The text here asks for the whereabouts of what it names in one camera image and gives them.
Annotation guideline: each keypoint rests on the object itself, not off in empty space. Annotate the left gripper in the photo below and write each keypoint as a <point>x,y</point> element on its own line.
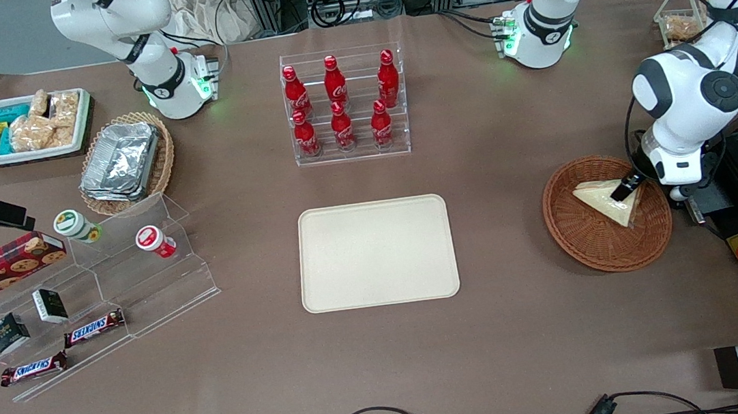
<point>633,180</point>

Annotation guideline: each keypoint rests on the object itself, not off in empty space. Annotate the triangle sandwich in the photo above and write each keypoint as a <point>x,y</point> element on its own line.
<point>596,197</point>

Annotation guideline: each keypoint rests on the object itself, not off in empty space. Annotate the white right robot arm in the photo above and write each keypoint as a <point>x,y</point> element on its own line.
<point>152,65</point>

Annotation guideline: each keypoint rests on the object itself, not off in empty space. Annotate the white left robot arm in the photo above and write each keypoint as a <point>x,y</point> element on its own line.
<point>686,88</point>

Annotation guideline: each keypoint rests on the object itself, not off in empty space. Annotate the round brown wicker basket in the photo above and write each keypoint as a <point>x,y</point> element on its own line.
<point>592,242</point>

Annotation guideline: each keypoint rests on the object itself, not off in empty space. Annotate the oval tan wicker basket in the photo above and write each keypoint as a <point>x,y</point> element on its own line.
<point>165,163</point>

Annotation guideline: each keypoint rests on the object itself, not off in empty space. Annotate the beige plastic tray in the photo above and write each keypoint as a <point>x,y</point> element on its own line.
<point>377,254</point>

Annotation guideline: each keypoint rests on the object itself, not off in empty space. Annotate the red tartan cookie box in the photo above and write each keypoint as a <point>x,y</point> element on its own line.
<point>2,268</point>

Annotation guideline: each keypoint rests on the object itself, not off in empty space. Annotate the teal snack pack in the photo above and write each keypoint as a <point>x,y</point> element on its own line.
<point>11,112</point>
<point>5,142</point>

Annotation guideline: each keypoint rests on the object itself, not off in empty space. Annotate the green lid yogurt cup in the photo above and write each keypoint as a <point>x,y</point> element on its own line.
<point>72,224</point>

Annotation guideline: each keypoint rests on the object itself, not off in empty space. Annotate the small black box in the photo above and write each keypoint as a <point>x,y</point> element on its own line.
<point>50,305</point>
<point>9,332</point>

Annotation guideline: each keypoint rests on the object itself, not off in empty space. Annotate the stack of foil trays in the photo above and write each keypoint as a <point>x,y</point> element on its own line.
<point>121,161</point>

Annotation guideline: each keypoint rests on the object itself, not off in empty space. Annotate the snickers chocolate bar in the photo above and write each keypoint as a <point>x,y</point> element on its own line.
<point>94,328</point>
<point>33,369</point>

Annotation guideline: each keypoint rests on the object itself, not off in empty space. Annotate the red lid yogurt cup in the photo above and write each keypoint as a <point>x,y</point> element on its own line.
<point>153,240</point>

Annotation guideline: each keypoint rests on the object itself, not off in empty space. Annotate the clear acrylic step stand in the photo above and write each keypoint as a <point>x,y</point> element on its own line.
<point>145,292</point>

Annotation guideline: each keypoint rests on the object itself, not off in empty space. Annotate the red cola bottle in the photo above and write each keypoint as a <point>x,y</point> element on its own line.
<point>342,129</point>
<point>388,80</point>
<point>381,127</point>
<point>335,84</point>
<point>306,138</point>
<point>295,95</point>

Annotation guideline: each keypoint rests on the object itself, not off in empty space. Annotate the clear acrylic bottle rack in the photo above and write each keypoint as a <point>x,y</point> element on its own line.
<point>363,151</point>

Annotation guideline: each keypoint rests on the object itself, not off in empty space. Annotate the beige cloth bag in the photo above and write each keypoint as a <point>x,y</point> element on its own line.
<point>211,14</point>

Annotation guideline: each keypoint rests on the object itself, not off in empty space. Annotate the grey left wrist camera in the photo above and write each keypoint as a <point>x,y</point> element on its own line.
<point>680,193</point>

